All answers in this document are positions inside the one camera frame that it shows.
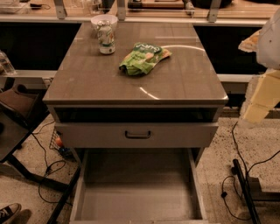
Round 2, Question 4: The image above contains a grey drawer cabinet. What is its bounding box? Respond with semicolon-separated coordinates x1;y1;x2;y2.
42;22;229;224

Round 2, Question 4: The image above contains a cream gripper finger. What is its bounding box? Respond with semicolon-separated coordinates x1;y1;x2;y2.
238;31;260;53
241;69;280;123

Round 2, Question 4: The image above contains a back shelf rail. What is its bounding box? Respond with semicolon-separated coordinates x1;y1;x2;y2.
0;0;280;26

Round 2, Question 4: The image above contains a black and white sneaker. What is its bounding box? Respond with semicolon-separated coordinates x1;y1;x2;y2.
0;203;22;224

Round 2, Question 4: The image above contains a black drawer handle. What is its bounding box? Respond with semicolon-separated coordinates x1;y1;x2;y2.
124;130;151;139

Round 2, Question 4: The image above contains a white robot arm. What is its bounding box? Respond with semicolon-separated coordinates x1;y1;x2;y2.
238;9;280;124

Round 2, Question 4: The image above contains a closed grey upper drawer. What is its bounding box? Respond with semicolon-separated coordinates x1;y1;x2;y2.
55;122;218;148

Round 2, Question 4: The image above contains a green rice chip bag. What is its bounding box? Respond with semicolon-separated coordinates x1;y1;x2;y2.
119;42;172;76

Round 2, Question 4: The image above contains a white bowl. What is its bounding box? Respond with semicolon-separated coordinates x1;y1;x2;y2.
91;14;118;30

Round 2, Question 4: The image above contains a clear plastic bottle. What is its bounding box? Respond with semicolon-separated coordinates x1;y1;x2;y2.
0;51;16;75

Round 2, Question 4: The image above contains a black side table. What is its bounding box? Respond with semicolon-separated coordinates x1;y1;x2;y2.
0;84;81;224

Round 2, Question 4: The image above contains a black metal stand right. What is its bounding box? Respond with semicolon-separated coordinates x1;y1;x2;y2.
232;159;280;224

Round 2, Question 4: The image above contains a wire basket with balls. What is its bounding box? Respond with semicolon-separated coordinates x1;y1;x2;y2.
49;130;73;158

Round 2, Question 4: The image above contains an open grey bottom drawer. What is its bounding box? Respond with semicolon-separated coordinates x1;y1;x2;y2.
70;149;209;224

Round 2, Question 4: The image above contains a black floor cable left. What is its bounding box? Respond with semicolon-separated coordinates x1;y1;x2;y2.
31;120;74;207

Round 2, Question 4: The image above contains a black floor cable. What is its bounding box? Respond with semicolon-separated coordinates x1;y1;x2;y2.
31;120;74;207
220;120;280;221

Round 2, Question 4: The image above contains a green and white soda can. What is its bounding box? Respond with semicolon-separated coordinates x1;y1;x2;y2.
97;21;115;54

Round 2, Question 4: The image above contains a black floor cable right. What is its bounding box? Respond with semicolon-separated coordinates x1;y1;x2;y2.
220;120;280;221

